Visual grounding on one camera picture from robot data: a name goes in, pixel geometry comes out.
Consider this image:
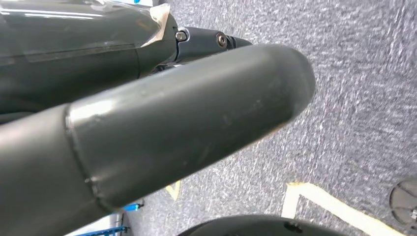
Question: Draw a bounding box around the blue metal shelf rack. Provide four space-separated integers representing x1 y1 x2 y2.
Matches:
75 201 145 236

